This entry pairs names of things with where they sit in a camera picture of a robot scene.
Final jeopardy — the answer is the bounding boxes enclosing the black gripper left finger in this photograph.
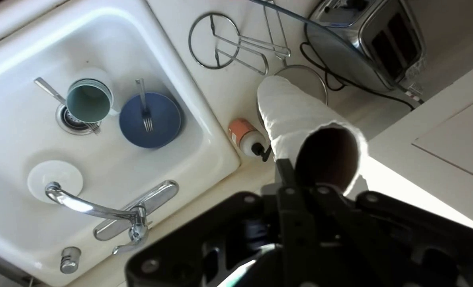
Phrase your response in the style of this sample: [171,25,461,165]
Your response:
[123,158,314,287]

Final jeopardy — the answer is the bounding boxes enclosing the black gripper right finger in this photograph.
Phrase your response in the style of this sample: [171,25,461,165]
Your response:
[313,186,473,287]

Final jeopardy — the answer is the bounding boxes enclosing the white paper towel roll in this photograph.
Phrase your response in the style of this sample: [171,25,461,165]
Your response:
[257,74,370,197]

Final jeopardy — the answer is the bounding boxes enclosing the silver paper towel stand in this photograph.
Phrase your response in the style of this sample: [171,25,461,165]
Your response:
[187,0,294,77]

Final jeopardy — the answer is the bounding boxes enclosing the chrome sink faucet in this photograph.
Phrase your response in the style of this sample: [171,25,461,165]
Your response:
[44,181,181,257]

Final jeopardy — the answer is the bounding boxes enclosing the orange soap pump bottle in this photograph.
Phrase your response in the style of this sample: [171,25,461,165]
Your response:
[228,117,275,163]

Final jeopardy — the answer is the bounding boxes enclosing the chrome sink sprayer cap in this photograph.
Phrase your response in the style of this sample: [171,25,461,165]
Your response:
[60,246,84,276]

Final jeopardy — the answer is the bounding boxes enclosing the blue bowl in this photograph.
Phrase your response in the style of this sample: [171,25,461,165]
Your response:
[119,91,185,150]

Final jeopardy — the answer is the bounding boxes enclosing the metal fork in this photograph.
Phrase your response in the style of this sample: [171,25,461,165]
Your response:
[136,79,157,135]

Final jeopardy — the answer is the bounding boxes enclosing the white round lid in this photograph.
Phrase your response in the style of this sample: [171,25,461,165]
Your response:
[26,160,85,206]

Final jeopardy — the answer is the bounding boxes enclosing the teal cup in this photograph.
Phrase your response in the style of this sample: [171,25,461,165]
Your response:
[66,77,114,125]

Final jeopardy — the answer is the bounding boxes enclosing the white mug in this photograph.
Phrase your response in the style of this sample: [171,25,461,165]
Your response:
[68,68,122,130]

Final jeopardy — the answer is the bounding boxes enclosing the white kitchen sink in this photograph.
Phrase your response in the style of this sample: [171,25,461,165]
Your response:
[0,0,243,287]

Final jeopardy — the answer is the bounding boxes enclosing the metal spoon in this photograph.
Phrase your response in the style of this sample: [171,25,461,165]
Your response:
[33,77,68,106]

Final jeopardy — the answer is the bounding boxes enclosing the silver toaster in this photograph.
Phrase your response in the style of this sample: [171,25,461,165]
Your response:
[305,0,426,95]

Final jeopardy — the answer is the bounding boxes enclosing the white wall cabinet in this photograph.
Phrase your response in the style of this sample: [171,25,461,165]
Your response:
[369,58,473,237]

